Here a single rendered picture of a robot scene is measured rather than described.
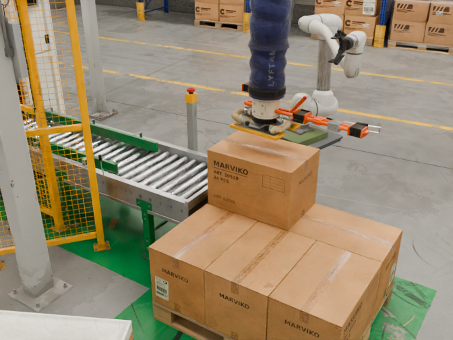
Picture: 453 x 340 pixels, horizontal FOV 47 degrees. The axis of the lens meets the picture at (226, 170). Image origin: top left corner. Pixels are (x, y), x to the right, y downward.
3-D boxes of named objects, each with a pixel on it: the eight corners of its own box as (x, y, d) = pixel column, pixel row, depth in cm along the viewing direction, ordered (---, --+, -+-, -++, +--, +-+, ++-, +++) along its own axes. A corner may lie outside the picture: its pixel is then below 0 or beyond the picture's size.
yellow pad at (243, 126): (229, 127, 322) (229, 119, 319) (238, 123, 329) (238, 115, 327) (276, 141, 303) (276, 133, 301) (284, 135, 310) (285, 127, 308)
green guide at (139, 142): (26, 114, 495) (25, 105, 491) (35, 110, 503) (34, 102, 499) (156, 152, 417) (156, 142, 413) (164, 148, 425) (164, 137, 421)
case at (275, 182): (207, 204, 348) (206, 149, 330) (239, 180, 378) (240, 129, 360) (288, 231, 319) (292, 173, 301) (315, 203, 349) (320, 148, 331)
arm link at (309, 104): (284, 119, 399) (286, 92, 389) (304, 117, 406) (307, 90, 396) (294, 127, 386) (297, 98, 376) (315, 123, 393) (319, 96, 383)
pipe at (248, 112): (231, 121, 321) (231, 112, 319) (254, 110, 339) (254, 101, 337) (278, 134, 303) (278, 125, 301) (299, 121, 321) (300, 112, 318)
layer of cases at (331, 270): (152, 299, 322) (147, 246, 304) (237, 226, 397) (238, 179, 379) (334, 386, 264) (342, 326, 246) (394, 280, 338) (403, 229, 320)
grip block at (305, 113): (290, 121, 304) (291, 112, 301) (299, 117, 311) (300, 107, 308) (303, 125, 299) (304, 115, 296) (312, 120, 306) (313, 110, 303)
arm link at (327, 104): (305, 116, 405) (329, 112, 413) (317, 121, 391) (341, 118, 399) (310, 13, 377) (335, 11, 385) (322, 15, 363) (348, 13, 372)
